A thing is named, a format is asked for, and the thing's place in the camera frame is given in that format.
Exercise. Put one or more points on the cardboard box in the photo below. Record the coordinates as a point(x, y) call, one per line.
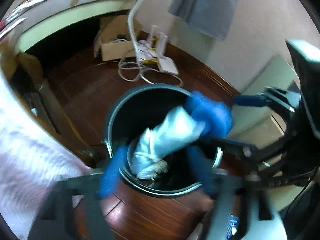
point(113, 40)

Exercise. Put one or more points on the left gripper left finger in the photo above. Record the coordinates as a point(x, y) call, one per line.
point(111, 175)

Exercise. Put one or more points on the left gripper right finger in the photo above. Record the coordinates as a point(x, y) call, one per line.
point(202, 170)

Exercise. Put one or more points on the black trash bin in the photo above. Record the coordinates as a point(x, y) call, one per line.
point(146, 107)

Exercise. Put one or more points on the white router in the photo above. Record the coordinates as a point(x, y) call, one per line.
point(152, 50)

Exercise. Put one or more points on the blue knitted cloth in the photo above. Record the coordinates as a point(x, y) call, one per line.
point(216, 116)

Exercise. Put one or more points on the pink white table cover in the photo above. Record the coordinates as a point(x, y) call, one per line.
point(33, 155)

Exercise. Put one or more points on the grey hanging towel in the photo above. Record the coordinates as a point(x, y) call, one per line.
point(212, 18)

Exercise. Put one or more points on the light blue face mask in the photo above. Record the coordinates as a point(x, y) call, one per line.
point(146, 154)

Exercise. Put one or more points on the bed with floral mattress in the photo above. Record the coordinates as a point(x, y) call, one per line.
point(33, 20)

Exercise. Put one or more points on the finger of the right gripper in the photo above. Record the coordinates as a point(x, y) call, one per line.
point(209, 147)
point(250, 100)

